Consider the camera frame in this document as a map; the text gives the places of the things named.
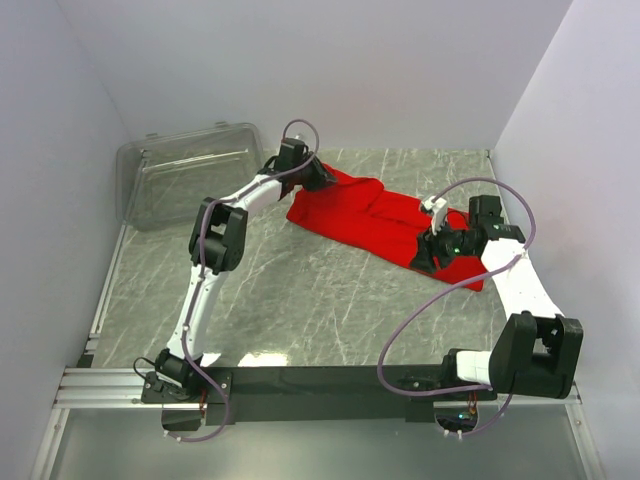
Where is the aluminium extrusion frame rail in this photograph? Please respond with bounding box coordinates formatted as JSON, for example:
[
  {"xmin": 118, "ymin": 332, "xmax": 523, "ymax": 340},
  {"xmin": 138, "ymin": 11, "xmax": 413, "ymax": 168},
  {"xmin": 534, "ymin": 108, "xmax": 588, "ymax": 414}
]
[{"xmin": 52, "ymin": 368, "xmax": 583, "ymax": 410}]

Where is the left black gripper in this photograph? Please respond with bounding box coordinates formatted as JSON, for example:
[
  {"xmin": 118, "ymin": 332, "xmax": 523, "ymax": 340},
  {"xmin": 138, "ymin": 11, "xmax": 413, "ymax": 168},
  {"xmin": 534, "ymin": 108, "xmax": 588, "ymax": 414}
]
[{"xmin": 294, "ymin": 152, "xmax": 339, "ymax": 194}]

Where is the clear plastic storage bin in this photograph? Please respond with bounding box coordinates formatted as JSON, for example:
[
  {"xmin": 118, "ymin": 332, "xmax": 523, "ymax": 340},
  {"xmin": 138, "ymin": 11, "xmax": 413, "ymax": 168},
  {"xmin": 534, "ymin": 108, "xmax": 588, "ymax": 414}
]
[{"xmin": 115, "ymin": 122, "xmax": 265, "ymax": 231}]

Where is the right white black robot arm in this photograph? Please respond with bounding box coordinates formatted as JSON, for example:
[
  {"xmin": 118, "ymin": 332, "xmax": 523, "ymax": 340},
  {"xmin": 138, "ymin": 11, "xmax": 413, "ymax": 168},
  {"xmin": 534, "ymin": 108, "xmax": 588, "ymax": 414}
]
[{"xmin": 412, "ymin": 195, "xmax": 583, "ymax": 399}]

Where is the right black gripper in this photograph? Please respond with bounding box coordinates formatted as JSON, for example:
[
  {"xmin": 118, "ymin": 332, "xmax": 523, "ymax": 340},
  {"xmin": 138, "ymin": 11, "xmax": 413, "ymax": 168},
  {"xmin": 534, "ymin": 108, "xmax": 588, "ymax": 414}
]
[{"xmin": 408, "ymin": 215, "xmax": 476, "ymax": 275}]

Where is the right aluminium side rail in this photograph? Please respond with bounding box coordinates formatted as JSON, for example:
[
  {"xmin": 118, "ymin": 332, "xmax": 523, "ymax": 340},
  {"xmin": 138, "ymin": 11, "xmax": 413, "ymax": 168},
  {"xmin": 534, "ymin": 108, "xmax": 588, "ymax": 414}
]
[{"xmin": 565, "ymin": 396, "xmax": 607, "ymax": 480}]

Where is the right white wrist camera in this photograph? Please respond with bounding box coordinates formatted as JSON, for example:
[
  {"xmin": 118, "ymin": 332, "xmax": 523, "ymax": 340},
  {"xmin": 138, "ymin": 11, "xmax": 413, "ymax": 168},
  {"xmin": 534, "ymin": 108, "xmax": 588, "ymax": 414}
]
[{"xmin": 420, "ymin": 196, "xmax": 448, "ymax": 235}]

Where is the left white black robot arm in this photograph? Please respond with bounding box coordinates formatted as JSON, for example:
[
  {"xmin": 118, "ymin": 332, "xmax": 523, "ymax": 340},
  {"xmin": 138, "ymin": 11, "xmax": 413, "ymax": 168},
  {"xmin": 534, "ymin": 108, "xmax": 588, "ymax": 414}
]
[{"xmin": 154, "ymin": 137, "xmax": 337, "ymax": 402}]

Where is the red t shirt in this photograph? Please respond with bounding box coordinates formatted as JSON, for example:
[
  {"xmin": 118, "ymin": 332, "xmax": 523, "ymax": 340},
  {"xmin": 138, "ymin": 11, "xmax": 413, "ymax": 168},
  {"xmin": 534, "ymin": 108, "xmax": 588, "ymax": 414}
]
[{"xmin": 284, "ymin": 162, "xmax": 486, "ymax": 294}]

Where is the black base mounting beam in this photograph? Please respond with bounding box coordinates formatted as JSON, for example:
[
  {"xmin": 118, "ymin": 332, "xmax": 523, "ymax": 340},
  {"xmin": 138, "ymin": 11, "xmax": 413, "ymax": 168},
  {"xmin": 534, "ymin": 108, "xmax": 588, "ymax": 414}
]
[{"xmin": 141, "ymin": 365, "xmax": 497, "ymax": 426}]

